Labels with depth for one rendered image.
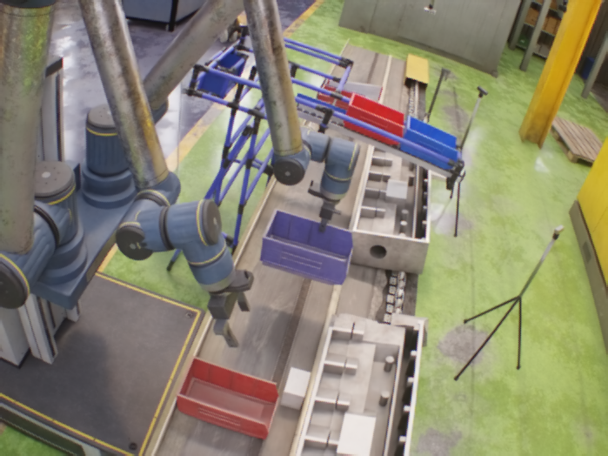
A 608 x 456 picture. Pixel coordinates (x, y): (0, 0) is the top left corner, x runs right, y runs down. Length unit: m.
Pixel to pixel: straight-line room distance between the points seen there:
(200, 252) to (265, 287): 1.18
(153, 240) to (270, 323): 1.10
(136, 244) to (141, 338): 1.40
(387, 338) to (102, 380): 1.32
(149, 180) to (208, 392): 0.93
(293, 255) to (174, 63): 0.87
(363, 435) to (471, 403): 1.64
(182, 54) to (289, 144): 0.55
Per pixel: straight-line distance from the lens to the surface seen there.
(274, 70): 1.66
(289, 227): 2.20
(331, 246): 2.21
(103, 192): 2.05
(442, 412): 3.19
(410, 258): 2.57
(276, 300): 2.36
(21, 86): 1.13
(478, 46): 8.89
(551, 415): 3.61
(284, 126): 1.73
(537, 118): 6.94
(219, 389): 2.02
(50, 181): 1.62
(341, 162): 1.94
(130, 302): 2.81
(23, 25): 1.07
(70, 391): 2.50
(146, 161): 1.35
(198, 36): 1.92
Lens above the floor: 2.46
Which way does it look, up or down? 38 degrees down
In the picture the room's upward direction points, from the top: 16 degrees clockwise
